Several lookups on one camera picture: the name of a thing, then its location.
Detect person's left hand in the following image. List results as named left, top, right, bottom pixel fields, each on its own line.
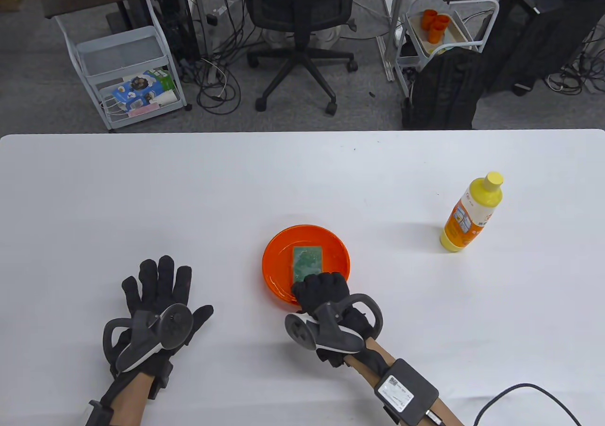
left=106, top=255, right=214, bottom=379

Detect person's right hand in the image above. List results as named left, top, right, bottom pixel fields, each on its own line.
left=290, top=271, right=379, bottom=369

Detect green sponge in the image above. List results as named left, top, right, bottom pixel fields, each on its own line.
left=292, top=245, right=325, bottom=285

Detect yellow dish soap bottle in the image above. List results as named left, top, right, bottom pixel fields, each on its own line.
left=440, top=172, right=504, bottom=252

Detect person's right forearm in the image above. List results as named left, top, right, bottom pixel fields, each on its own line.
left=343, top=339, right=466, bottom=426

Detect person's left forearm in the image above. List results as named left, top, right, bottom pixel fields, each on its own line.
left=102, top=372, right=159, bottom=426

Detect grey left hand controller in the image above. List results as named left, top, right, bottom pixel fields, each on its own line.
left=103, top=303, right=194, bottom=374

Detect grey hand controller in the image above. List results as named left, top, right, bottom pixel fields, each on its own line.
left=285, top=294, right=383, bottom=353
left=103, top=303, right=194, bottom=374

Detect grey right hand controller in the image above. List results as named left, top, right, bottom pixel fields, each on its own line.
left=285, top=294, right=383, bottom=353

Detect orange plastic bowl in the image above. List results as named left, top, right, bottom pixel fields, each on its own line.
left=262, top=224, right=351, bottom=314

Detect blue printed carton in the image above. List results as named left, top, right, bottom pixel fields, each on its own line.
left=112, top=69, right=164, bottom=110

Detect green packet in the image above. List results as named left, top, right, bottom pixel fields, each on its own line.
left=154, top=69, right=176, bottom=93

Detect black backpack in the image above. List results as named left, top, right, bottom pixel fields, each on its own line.
left=402, top=48, right=485, bottom=130

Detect black computer tower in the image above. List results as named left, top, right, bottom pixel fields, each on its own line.
left=147, top=0, right=201, bottom=62

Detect white metal table leg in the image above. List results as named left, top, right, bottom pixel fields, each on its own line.
left=376, top=0, right=409, bottom=82

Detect black office chair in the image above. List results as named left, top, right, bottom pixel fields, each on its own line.
left=243, top=0, right=360, bottom=117

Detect white cart with beige tray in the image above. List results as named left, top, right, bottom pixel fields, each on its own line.
left=394, top=0, right=501, bottom=98

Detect black fabric cover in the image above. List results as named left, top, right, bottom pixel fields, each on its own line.
left=482, top=0, right=605, bottom=96

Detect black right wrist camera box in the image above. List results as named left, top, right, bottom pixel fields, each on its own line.
left=374, top=358, right=440, bottom=426

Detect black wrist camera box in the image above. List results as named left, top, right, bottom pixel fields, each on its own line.
left=374, top=358, right=440, bottom=426
left=85, top=399, right=115, bottom=426

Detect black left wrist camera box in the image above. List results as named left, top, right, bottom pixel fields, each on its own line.
left=85, top=399, right=115, bottom=426

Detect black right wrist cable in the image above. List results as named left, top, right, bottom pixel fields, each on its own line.
left=473, top=383, right=582, bottom=426

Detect bundle of black floor cables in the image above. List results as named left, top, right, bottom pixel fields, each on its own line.
left=177, top=0, right=258, bottom=114
left=544, top=24, right=605, bottom=96

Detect white wire utility cart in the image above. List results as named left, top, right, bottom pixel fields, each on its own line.
left=54, top=0, right=193, bottom=132

